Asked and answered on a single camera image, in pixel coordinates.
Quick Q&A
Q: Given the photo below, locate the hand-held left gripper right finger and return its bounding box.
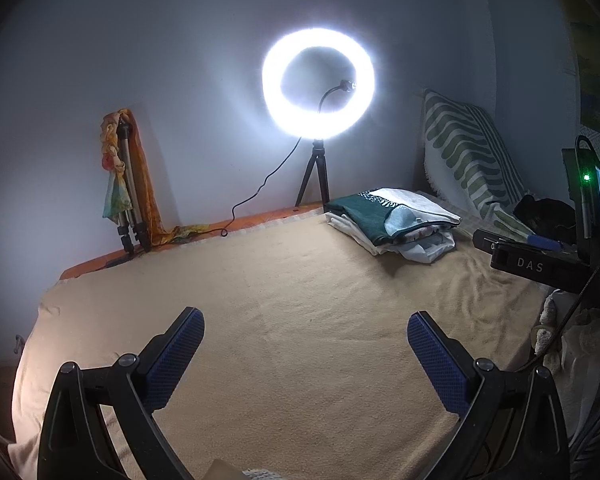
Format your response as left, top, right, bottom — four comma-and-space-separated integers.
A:
406, 311, 572, 480

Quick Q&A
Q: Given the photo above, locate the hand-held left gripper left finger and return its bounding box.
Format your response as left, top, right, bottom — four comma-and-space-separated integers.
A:
37, 306, 206, 480

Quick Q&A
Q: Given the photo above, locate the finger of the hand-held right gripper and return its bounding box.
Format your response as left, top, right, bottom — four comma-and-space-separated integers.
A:
472, 228, 577, 257

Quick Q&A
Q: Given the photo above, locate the dark green garment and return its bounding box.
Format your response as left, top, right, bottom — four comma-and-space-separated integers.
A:
325, 188, 462, 257

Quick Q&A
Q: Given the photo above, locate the dark cloth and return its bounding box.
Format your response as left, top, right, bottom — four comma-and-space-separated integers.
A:
512, 195, 578, 246

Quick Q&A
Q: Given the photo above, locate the beige blanket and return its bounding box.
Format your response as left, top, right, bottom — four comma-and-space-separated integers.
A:
7, 206, 556, 480

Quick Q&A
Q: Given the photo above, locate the crumpled white cloth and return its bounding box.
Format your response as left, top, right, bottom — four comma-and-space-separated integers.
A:
380, 224, 456, 264

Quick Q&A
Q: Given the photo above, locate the white printed sheet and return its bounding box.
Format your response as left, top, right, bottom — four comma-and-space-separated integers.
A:
529, 290, 600, 441

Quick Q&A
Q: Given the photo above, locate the green striped pillow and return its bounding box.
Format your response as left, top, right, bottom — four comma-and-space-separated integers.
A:
420, 88, 536, 241

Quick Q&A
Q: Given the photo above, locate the zebra print cloth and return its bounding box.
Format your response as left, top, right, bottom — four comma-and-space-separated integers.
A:
567, 397, 600, 480

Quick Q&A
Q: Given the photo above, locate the folded silver tripod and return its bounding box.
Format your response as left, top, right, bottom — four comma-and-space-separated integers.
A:
114, 121, 152, 253

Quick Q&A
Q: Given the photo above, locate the folded tripod with colourful scarf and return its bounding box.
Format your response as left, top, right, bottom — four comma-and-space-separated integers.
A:
100, 108, 213, 247

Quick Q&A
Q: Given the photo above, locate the gooseneck phone holder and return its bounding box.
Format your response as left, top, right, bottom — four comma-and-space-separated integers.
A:
317, 78, 357, 141

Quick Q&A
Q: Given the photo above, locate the black ring light cable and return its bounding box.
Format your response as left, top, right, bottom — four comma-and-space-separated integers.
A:
219, 135, 303, 237

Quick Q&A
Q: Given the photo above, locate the black ring light tripod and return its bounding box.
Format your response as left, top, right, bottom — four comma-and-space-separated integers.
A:
294, 138, 332, 214

